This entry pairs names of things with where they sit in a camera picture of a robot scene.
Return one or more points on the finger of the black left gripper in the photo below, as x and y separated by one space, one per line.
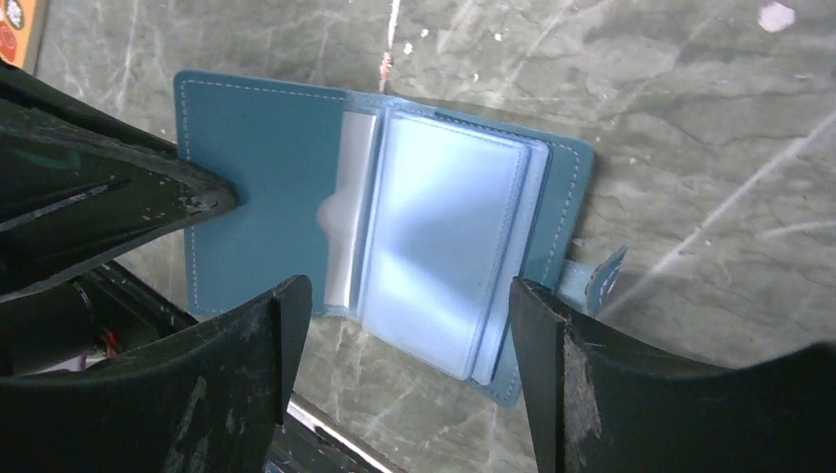
80 187

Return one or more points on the blue leather card holder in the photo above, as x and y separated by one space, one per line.
410 218

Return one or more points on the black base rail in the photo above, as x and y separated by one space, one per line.
108 312

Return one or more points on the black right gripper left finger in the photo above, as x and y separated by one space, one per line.
205 399

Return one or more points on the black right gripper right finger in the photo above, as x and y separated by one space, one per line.
599 400

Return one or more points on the orange patterned card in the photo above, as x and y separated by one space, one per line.
22 23

